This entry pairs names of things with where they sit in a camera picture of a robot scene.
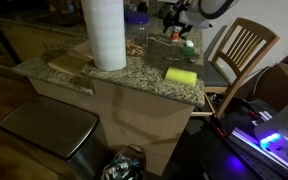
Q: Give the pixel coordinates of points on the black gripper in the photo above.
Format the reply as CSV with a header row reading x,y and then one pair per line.
x,y
177,15

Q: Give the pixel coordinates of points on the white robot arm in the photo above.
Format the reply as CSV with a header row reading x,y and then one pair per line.
x,y
214,8

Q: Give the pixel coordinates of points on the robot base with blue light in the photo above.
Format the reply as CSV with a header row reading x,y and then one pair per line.
x,y
274,143

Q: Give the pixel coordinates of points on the green round lid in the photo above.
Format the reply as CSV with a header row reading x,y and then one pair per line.
x,y
187,51

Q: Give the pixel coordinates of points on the metal spoon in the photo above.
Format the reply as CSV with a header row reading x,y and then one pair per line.
x,y
180,59

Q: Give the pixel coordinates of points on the clear container with blue lid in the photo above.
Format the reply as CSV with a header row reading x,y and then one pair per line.
x,y
136,33

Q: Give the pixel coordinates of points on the dark bottle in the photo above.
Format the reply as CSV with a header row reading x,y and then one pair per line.
x,y
142,7

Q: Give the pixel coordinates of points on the yellow sponge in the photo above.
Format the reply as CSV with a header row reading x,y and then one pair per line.
x,y
180,76

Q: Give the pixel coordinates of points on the white paper towel roll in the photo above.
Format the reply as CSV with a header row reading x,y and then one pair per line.
x,y
105,36

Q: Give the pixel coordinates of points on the wooden chair with dark seat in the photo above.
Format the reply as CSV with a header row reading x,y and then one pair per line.
x,y
240,60

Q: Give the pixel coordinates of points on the open wooden drawer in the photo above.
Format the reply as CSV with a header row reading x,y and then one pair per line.
x,y
205,108

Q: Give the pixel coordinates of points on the small wooden cutting board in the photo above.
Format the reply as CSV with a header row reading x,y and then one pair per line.
x,y
82,51

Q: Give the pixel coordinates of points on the beige counter cabinet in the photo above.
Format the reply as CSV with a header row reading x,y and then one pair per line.
x,y
137,126

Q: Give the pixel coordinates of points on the large wooden cutting board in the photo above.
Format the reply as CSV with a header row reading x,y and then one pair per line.
x,y
67,65

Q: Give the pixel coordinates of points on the brown cardboard box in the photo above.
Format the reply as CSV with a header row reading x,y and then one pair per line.
x,y
277,86

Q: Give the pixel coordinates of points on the bag full of trash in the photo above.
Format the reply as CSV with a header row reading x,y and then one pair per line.
x,y
125,165

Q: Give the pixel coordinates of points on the stainless steel trash can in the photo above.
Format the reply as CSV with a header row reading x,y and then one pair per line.
x,y
50,125

